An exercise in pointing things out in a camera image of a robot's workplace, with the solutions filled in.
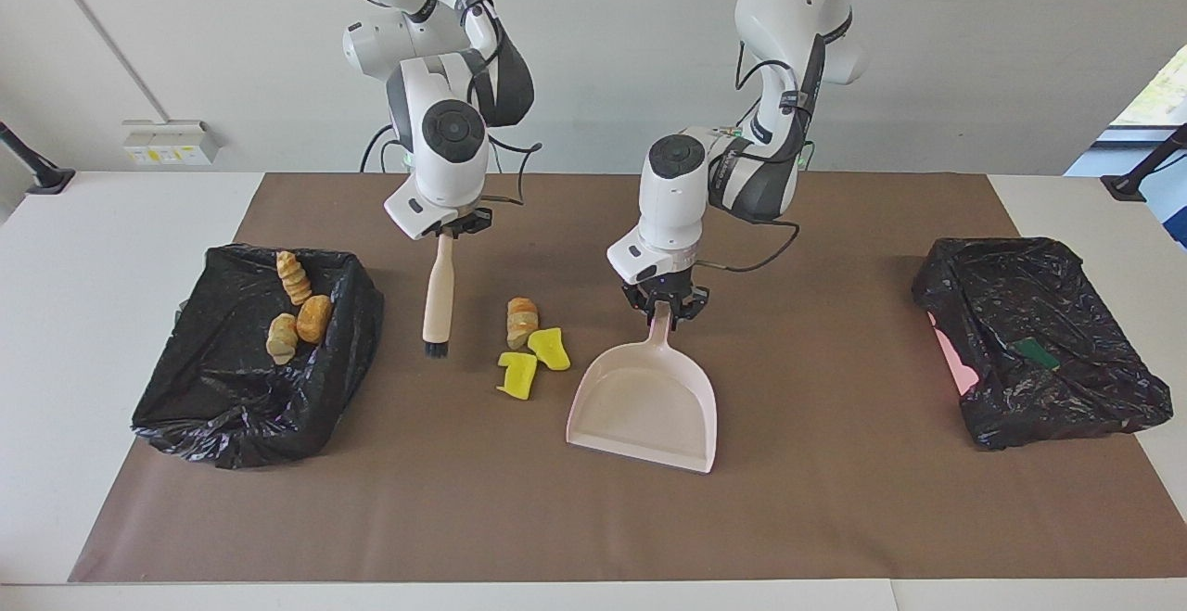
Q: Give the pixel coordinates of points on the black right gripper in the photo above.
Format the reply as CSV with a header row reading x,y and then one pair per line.
x,y
473,220

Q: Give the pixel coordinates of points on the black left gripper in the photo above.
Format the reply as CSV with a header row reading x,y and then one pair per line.
x,y
663,285

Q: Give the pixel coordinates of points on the beige hand brush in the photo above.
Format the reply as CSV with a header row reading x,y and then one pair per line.
x,y
439,296

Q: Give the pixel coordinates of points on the beige plastic dustpan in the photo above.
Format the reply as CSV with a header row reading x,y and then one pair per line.
x,y
640,407

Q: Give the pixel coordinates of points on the orange striped toy croissant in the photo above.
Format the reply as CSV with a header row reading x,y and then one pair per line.
x,y
522,322
294,277

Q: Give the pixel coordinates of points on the yellow foam piece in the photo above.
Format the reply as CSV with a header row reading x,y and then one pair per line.
x,y
549,349
517,375

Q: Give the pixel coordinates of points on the brown toy bread loaf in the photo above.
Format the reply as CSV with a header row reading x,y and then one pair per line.
x,y
314,319

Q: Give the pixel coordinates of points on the pale toy croissant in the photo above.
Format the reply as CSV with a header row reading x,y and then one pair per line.
x,y
281,339

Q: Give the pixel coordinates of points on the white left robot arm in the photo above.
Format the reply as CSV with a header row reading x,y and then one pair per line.
x,y
670,212

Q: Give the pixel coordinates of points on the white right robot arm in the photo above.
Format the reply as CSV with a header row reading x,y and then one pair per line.
x,y
454,175

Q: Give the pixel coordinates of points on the black plastic trash bag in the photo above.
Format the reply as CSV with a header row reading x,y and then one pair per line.
x,y
1066,407
241,407

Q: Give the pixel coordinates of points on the pink plastic bin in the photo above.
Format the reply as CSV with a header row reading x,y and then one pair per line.
x,y
955,370

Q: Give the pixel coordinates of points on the brown paper table mat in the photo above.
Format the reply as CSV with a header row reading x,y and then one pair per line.
x,y
835,500

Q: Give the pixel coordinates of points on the green yellow sponge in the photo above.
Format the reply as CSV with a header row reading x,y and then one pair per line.
x,y
1034,353

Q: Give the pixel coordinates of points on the window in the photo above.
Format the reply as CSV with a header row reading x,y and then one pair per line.
x,y
1159,92

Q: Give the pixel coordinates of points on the white wall socket box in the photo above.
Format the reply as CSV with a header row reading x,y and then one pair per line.
x,y
172,143

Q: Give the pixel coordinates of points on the white wall conduit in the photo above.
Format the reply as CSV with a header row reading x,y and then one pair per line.
x,y
102,33

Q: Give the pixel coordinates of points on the black mount stand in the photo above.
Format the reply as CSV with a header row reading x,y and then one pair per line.
x,y
1125,188
48,182

